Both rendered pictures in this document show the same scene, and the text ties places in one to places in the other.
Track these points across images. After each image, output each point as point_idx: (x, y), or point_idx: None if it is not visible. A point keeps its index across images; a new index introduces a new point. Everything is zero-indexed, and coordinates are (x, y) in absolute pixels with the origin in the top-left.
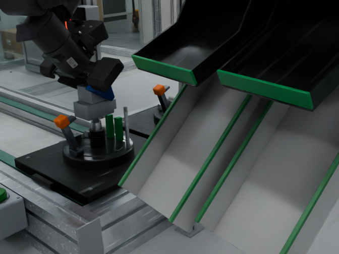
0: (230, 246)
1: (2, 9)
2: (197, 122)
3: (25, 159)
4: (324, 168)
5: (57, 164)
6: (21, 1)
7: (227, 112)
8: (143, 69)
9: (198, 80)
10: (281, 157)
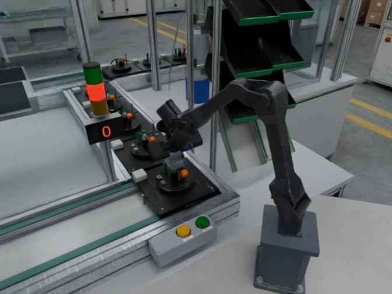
0: (227, 173)
1: (196, 129)
2: (228, 134)
3: (163, 210)
4: None
5: (177, 197)
6: (207, 121)
7: (236, 124)
8: (236, 123)
9: None
10: (260, 128)
